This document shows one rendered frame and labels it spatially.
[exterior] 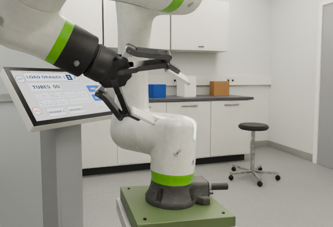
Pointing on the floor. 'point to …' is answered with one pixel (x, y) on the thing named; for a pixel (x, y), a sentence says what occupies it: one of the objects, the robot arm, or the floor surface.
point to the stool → (252, 153)
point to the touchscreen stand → (62, 177)
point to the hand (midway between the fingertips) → (166, 100)
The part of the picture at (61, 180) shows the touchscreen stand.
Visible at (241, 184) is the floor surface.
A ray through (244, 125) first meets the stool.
